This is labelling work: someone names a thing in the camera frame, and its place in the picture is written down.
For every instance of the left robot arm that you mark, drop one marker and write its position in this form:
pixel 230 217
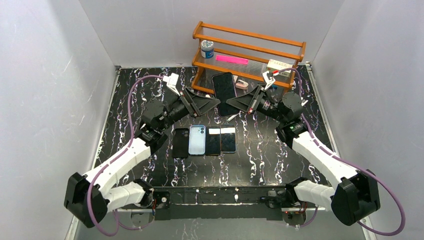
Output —
pixel 90 196

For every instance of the phone with black screen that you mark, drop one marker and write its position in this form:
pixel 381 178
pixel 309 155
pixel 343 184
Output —
pixel 213 141

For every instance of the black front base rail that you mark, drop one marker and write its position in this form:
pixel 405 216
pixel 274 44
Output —
pixel 229 202

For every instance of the pink white stapler on shelf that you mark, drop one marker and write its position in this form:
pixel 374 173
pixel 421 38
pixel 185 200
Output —
pixel 241 84

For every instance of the orange wooden two-tier shelf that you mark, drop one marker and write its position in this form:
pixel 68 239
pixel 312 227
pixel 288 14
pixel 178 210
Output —
pixel 256 47

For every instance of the pink flat ruler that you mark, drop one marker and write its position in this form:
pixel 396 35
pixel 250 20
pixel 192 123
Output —
pixel 232 59

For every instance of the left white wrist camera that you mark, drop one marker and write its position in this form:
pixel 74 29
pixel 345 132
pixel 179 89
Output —
pixel 171 82

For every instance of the white staple remover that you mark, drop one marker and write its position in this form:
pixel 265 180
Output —
pixel 304 102

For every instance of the green white pen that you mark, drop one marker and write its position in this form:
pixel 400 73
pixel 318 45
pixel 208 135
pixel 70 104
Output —
pixel 231 117

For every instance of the blue white round jar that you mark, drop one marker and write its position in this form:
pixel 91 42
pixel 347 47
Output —
pixel 207 49

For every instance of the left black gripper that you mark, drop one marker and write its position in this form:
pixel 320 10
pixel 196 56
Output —
pixel 190 103

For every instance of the white red cardboard box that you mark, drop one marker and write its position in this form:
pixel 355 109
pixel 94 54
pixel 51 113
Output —
pixel 275 67

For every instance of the black phone case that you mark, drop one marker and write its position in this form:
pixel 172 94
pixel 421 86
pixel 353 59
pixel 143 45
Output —
pixel 180 143

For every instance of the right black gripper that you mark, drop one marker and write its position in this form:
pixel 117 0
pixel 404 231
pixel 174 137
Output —
pixel 255 100

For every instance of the light blue phone case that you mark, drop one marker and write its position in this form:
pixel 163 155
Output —
pixel 197 140

